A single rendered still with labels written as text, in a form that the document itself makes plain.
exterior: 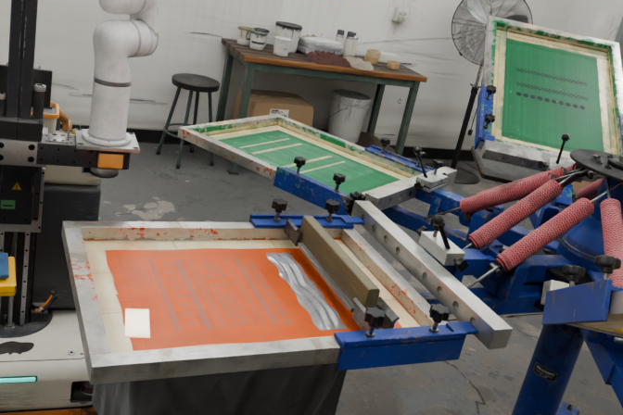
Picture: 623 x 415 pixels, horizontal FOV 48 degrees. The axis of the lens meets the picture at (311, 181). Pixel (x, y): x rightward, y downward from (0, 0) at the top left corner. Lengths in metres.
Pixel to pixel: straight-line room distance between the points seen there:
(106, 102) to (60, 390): 1.07
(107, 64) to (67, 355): 1.10
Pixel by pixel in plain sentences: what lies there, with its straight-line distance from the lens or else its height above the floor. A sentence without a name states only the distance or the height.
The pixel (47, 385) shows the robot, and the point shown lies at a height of 0.22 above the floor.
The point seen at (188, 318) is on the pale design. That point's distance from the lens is 1.50.
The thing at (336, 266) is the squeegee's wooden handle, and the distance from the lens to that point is 1.66.
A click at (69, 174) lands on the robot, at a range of 2.49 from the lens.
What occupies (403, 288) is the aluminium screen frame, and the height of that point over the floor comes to 0.99.
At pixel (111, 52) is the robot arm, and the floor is 1.38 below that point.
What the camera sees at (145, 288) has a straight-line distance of 1.59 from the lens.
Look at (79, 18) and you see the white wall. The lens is 5.22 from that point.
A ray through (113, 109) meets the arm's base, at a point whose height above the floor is 1.23.
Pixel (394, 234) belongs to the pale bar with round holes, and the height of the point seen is 1.04.
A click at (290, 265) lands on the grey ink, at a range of 1.78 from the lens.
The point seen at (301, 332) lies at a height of 0.96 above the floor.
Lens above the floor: 1.75
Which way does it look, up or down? 19 degrees down
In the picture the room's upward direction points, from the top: 12 degrees clockwise
